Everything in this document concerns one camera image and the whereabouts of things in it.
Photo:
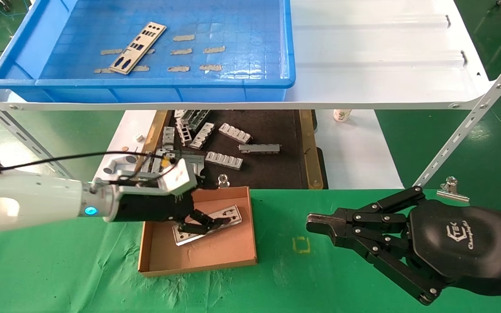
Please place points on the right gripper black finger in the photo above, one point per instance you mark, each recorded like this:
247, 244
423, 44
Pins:
363, 216
407, 274

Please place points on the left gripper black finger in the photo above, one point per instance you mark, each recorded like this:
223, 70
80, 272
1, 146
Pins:
222, 221
194, 228

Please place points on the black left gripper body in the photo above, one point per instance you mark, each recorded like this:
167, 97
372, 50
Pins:
146, 208

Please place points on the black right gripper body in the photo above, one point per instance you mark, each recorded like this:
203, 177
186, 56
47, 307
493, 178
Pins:
463, 243

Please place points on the shallow cardboard box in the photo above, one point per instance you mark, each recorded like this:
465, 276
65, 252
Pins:
224, 252

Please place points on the black tray with brown rim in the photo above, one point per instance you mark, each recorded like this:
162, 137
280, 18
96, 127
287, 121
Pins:
272, 169

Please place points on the blue plastic tray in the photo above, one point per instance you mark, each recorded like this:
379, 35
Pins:
242, 26

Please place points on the silver binder clip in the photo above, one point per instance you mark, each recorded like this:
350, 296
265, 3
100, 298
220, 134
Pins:
454, 196
223, 182

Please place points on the white pipe fitting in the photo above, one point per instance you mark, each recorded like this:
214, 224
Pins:
115, 163

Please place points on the flat grey metal plate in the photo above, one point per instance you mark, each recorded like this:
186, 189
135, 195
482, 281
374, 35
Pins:
201, 165

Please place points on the green table cloth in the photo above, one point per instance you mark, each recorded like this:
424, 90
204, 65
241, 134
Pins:
102, 269

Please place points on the dark grey metal bar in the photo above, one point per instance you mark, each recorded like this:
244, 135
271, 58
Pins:
259, 148

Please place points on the ladder-shaped metal part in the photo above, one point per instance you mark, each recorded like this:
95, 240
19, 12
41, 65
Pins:
184, 131

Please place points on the grey slotted angle bar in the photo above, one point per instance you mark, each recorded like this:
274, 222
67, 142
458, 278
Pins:
20, 135
463, 129

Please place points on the black chair caster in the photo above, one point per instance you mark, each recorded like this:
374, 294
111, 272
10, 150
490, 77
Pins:
3, 4

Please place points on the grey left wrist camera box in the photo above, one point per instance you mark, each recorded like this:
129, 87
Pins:
178, 178

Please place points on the narrow grey metal bracket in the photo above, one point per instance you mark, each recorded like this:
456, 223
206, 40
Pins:
146, 163
158, 161

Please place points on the grey ribbed metal bracket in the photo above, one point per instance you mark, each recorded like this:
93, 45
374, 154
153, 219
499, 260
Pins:
224, 160
202, 135
235, 133

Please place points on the small grey metal bracket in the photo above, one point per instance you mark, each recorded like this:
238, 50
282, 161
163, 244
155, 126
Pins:
168, 138

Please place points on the small light metal bracket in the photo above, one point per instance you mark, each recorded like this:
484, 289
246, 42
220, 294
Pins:
179, 114

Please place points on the grey slotted metal bracket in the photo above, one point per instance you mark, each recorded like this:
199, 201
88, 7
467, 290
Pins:
200, 118

